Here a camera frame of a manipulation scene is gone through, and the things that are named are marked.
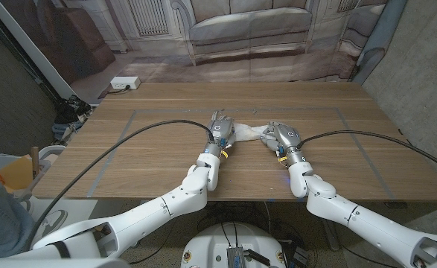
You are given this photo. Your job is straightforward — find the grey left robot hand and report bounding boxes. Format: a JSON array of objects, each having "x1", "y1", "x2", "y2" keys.
[{"x1": 202, "y1": 110, "x2": 237, "y2": 160}]

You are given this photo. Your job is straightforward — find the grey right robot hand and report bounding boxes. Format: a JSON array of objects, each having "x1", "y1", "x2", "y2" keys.
[{"x1": 259, "y1": 121, "x2": 308, "y2": 168}]

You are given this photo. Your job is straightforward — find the white tissue paper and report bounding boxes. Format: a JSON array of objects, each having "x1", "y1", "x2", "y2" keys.
[{"x1": 233, "y1": 122, "x2": 269, "y2": 143}]

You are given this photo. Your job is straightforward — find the printed sofa room backdrop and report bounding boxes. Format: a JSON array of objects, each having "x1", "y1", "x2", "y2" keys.
[{"x1": 0, "y1": 0, "x2": 390, "y2": 101}]

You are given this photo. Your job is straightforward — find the grey table leg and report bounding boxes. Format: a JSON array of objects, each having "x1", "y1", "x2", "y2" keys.
[{"x1": 322, "y1": 219, "x2": 340, "y2": 251}]

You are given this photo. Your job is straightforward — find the white power strip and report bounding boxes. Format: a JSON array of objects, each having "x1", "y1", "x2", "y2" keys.
[{"x1": 109, "y1": 76, "x2": 141, "y2": 91}]

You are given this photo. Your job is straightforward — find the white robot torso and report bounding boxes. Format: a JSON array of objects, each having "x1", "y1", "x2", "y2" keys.
[{"x1": 180, "y1": 222, "x2": 289, "y2": 268}]

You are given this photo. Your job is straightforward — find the grey finned electronics box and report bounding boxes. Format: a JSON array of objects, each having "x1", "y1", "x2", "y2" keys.
[{"x1": 226, "y1": 246, "x2": 246, "y2": 268}]

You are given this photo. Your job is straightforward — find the grey blue rolled sheet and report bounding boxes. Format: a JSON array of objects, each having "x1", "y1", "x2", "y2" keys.
[{"x1": 351, "y1": 0, "x2": 408, "y2": 85}]

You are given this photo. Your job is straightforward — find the white floor panel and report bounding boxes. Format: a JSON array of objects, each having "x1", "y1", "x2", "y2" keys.
[{"x1": 24, "y1": 197, "x2": 100, "y2": 228}]

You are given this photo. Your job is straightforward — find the white chair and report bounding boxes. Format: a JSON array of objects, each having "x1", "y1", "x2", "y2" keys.
[{"x1": 20, "y1": 144, "x2": 66, "y2": 198}]

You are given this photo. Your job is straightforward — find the white grey sneaker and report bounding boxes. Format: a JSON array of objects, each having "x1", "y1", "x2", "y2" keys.
[{"x1": 39, "y1": 209, "x2": 68, "y2": 235}]

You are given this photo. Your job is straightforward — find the orange cardboard box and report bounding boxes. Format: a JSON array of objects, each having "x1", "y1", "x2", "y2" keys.
[{"x1": 0, "y1": 156, "x2": 35, "y2": 193}]

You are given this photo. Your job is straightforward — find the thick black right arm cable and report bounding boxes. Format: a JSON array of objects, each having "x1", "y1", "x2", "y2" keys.
[{"x1": 296, "y1": 130, "x2": 437, "y2": 178}]

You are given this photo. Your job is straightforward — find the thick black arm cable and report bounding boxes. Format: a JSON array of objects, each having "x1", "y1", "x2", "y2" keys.
[
  {"x1": 26, "y1": 119, "x2": 216, "y2": 251},
  {"x1": 296, "y1": 130, "x2": 437, "y2": 178}
]

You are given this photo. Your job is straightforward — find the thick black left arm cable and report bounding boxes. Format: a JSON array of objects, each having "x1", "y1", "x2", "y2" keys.
[{"x1": 26, "y1": 119, "x2": 216, "y2": 251}]

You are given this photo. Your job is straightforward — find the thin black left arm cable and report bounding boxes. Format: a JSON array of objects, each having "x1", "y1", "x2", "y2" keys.
[{"x1": 128, "y1": 219, "x2": 178, "y2": 266}]

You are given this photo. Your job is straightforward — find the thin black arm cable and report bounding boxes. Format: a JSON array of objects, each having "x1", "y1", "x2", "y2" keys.
[
  {"x1": 339, "y1": 241, "x2": 390, "y2": 268},
  {"x1": 128, "y1": 219, "x2": 178, "y2": 266}
]

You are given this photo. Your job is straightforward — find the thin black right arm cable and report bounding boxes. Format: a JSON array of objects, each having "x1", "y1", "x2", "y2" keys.
[{"x1": 339, "y1": 241, "x2": 390, "y2": 268}]

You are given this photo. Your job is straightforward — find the dark pile of cables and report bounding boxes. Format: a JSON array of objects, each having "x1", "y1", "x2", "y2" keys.
[{"x1": 52, "y1": 95, "x2": 92, "y2": 142}]

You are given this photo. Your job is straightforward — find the wooden handle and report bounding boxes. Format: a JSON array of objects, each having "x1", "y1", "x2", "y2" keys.
[{"x1": 30, "y1": 146, "x2": 40, "y2": 179}]

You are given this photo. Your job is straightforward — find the white backdrop frame pole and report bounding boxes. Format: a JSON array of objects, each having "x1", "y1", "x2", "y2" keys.
[{"x1": 0, "y1": 0, "x2": 77, "y2": 100}]

